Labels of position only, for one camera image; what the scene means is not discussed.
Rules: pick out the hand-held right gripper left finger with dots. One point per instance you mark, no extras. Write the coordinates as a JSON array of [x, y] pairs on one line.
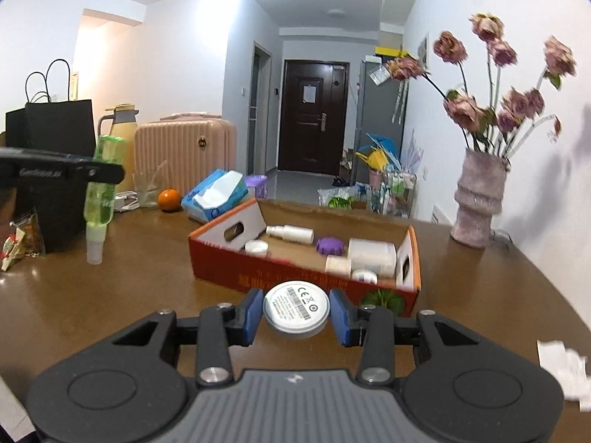
[[251, 318]]

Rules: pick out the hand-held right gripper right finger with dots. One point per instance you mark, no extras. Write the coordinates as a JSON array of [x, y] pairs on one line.
[[339, 320]]

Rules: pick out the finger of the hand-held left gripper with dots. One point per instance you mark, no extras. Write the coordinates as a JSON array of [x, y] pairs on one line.
[[111, 173]]

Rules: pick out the green spray bottle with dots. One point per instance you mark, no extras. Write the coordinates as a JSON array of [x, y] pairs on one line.
[[99, 203]]

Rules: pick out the round white disc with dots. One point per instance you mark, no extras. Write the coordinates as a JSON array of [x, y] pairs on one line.
[[295, 307]]

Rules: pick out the orange cardboard box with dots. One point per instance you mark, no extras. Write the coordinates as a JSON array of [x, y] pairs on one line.
[[286, 277]]

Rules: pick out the red and white lint brush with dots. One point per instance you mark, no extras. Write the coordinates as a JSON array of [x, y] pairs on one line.
[[371, 256]]

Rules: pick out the clear glass cup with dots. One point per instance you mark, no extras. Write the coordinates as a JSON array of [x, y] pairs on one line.
[[148, 191]]

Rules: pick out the black paper bag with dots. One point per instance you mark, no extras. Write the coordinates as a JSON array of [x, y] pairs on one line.
[[60, 124]]

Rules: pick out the green striped round object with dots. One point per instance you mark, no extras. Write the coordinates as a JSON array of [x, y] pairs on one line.
[[385, 302]]

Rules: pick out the white round cap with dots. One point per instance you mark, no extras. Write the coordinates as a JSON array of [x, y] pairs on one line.
[[364, 276]]

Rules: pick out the yellow thermos jug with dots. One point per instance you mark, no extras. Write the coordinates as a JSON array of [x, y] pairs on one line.
[[122, 122]]

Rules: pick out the white cylinder bottle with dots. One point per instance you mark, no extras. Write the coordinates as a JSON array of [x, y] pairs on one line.
[[338, 264]]

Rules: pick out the orange fruit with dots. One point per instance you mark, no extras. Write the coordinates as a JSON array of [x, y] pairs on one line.
[[168, 200]]

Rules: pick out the small white jar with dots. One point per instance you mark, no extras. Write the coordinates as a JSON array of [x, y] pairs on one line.
[[256, 248]]

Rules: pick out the snack packets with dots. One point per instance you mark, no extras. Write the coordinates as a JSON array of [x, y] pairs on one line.
[[21, 240]]

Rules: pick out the purple gear-shaped lid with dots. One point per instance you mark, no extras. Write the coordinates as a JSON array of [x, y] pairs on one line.
[[330, 245]]

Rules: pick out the pink ribbed suitcase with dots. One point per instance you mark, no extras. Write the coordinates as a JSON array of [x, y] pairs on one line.
[[184, 152]]

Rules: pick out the white spray bottle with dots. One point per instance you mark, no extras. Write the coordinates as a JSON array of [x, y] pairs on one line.
[[293, 234]]

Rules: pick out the blue tissue pack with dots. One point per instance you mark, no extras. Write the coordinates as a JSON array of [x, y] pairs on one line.
[[217, 196]]

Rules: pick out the green and white plastic bag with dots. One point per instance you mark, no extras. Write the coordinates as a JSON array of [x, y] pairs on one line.
[[337, 202]]

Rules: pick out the purple pack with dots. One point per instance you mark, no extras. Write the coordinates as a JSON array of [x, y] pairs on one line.
[[257, 187]]

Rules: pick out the pink bucket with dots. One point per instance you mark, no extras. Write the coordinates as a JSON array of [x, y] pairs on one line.
[[375, 177]]

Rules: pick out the grey interior door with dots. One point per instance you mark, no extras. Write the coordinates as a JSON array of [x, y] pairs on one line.
[[259, 110]]

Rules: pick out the blue and yellow bags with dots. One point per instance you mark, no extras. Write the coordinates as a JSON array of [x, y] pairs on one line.
[[378, 152]]

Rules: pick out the pink textured vase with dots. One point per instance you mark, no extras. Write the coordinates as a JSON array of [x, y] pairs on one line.
[[478, 198]]

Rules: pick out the dark brown entrance door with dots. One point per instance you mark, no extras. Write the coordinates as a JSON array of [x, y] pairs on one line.
[[311, 120]]

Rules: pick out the grey refrigerator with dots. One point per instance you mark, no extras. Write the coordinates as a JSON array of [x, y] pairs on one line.
[[374, 115]]

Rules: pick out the hanging folded umbrella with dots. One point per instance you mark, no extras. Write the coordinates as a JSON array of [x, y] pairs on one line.
[[399, 101]]

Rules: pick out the dried pink rose bouquet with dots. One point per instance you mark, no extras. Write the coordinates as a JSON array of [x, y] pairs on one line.
[[464, 108]]

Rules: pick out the papers on refrigerator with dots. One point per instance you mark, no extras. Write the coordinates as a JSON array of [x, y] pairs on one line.
[[379, 71]]

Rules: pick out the yellow box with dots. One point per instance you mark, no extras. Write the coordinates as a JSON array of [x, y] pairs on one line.
[[391, 51]]

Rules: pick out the white wall heater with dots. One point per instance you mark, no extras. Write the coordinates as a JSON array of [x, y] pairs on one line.
[[442, 216]]

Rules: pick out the wall panel box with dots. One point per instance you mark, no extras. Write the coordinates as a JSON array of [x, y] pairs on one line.
[[423, 50]]

